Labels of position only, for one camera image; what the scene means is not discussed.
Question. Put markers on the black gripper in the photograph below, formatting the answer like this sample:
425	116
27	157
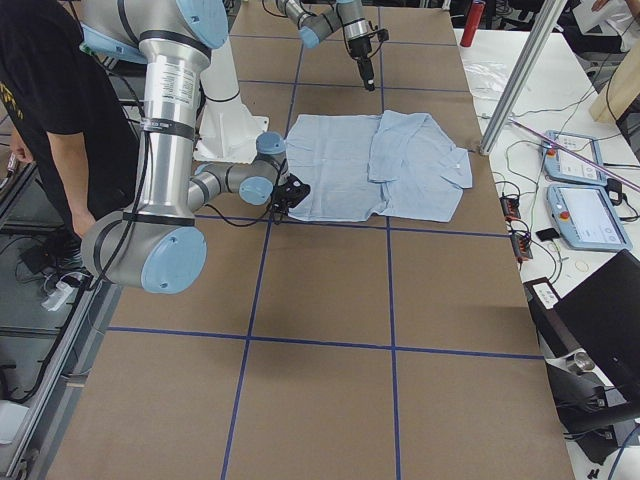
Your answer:
283	195
359	50

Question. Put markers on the light blue button-up shirt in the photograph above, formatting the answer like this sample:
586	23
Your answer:
393	164

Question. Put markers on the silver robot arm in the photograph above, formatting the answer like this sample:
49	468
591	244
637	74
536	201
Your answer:
346	17
153	243

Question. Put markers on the clear plastic bag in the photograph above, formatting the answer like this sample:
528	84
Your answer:
487	79

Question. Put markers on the red cylindrical bottle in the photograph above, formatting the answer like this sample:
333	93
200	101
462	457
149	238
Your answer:
473	20

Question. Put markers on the orange circuit board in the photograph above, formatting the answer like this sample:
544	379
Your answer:
510	207

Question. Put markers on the upper teach pendant tablet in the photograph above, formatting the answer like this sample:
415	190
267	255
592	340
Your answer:
563	167

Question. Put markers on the teach pendant tablet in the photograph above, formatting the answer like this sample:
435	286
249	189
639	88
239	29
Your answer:
563	167
585	218

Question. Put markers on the person in black shirt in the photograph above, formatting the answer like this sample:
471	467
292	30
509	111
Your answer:
66	115

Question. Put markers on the white power strip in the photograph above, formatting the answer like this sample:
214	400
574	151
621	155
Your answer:
61	295

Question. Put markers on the lower teach pendant tablet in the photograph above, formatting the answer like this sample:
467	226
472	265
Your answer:
585	218

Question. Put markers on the black laptop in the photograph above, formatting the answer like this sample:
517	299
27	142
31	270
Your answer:
600	316

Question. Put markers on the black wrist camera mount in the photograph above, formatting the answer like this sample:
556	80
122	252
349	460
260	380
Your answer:
295	191
382	35

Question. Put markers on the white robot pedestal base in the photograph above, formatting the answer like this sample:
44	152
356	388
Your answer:
228	130

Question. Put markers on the aluminium frame post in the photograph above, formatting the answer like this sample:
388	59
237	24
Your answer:
532	49

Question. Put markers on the aluminium side frame rail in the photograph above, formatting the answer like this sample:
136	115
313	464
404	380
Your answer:
45	356

